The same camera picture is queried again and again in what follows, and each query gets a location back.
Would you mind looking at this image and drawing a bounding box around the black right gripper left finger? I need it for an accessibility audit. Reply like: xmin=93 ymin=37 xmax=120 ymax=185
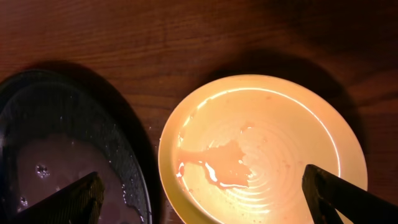
xmin=9 ymin=172 xmax=104 ymax=224

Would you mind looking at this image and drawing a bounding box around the yellow plate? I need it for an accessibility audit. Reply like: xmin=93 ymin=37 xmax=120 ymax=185
xmin=158 ymin=75 xmax=368 ymax=223

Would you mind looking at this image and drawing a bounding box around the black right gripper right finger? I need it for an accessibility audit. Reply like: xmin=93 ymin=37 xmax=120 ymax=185
xmin=302 ymin=164 xmax=397 ymax=223

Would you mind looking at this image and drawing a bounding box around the round black tray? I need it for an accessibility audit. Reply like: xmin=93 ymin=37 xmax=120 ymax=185
xmin=1 ymin=70 xmax=154 ymax=223

